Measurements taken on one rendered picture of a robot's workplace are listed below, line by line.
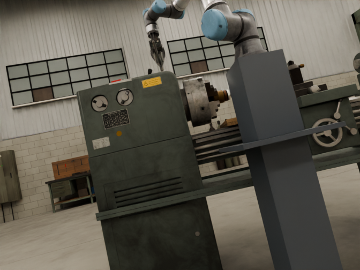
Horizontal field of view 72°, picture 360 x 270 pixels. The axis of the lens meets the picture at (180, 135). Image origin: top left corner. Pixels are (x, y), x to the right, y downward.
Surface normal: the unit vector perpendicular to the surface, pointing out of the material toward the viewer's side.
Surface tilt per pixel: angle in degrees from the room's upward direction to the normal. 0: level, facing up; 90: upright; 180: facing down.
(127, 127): 90
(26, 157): 90
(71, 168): 90
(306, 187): 90
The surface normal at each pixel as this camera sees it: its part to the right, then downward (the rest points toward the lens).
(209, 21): -0.78, 0.27
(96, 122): -0.05, -0.07
